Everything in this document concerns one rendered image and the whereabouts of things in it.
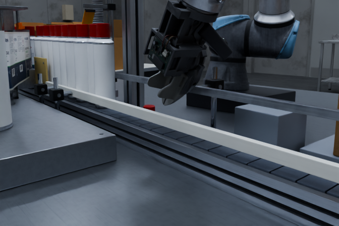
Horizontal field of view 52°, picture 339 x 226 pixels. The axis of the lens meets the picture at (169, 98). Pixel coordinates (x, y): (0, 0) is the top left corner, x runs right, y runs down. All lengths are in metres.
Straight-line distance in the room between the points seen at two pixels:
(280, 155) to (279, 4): 0.64
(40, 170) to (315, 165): 0.41
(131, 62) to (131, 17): 0.12
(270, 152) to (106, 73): 0.49
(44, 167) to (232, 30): 0.72
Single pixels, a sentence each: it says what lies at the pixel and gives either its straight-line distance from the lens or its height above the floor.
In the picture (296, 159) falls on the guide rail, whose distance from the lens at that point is 0.47.
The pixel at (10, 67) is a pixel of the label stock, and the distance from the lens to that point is 0.98.
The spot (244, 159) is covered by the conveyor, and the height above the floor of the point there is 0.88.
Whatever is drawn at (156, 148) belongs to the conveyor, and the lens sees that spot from 0.65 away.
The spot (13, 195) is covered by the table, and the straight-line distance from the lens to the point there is 0.57.
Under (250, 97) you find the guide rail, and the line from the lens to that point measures 0.58.
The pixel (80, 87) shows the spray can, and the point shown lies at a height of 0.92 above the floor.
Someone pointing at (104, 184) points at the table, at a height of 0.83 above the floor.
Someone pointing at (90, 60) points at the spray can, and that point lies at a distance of 0.91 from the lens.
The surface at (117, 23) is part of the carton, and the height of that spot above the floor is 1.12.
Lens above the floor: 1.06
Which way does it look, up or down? 11 degrees down
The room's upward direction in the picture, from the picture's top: straight up
